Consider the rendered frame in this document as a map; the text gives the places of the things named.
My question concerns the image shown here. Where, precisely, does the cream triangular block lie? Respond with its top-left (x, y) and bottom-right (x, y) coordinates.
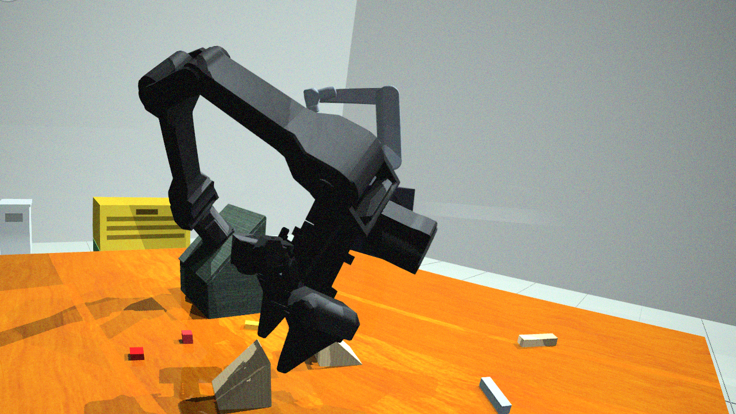
top-left (314, 341), bottom-right (362, 367)

